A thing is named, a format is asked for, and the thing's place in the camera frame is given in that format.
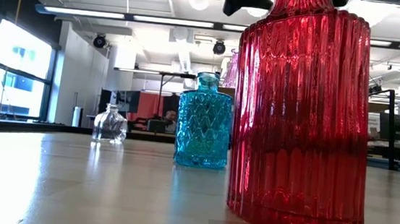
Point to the pink tall cone glass vase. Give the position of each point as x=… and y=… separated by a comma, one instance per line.
x=232, y=71

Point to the clear round squat glass vase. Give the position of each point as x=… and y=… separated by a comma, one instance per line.
x=111, y=126

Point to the black ceiling spotlight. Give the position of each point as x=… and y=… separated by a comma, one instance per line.
x=219, y=47
x=99, y=41

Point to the black ceiling track fixture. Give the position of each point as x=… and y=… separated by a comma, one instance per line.
x=391, y=1

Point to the teal zigzag pattern glass vase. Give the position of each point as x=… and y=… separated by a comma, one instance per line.
x=202, y=126

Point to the person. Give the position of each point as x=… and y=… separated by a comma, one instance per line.
x=171, y=118

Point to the red partition panel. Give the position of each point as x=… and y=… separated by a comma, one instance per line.
x=148, y=105

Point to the red fluted oval glass vase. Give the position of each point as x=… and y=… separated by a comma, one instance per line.
x=299, y=135

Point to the black box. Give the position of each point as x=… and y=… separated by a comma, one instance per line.
x=157, y=126

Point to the dark background monitor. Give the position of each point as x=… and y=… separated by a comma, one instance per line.
x=125, y=100

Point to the long ceiling light strip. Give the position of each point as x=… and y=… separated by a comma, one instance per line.
x=85, y=12

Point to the white cylinder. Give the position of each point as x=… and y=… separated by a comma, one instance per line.
x=77, y=117

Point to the large bright window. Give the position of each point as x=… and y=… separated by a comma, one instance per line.
x=19, y=56

